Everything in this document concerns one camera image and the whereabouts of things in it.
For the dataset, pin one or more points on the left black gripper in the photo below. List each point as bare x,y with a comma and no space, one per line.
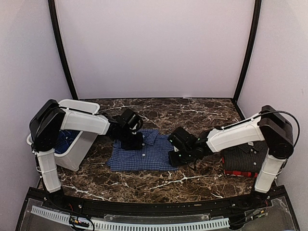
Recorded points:
138,145

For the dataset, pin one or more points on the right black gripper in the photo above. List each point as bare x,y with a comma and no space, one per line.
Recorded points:
173,161

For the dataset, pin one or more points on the blue checked long sleeve shirt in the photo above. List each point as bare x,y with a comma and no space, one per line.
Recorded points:
153,156

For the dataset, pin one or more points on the red plaid shirt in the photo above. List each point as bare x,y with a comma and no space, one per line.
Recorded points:
238,173

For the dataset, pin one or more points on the black striped shirt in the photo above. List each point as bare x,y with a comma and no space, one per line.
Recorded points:
246,157

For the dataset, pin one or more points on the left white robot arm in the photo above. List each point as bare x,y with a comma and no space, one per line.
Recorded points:
53,117

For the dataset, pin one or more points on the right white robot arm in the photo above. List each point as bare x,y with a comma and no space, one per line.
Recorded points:
268,125

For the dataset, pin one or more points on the white plastic bin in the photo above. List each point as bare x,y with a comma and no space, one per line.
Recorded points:
73,157

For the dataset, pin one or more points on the dark blue plaid shirt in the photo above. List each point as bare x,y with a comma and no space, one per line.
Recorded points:
64,140

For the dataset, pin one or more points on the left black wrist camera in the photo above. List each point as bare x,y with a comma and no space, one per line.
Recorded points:
130,120

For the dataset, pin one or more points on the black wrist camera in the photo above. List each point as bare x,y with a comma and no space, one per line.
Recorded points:
130,120
182,139

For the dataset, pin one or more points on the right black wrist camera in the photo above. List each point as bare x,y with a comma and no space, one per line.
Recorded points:
182,139

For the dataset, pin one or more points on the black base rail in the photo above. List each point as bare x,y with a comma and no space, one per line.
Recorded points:
271,212

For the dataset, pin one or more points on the white slotted cable duct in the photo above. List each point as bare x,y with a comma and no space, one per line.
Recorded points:
134,223

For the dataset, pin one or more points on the left black frame post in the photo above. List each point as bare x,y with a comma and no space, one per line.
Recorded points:
60,48

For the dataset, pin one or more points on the black frame post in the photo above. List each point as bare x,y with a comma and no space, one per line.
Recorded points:
249,50
60,48

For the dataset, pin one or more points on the right black frame post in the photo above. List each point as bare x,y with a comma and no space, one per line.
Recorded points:
249,50

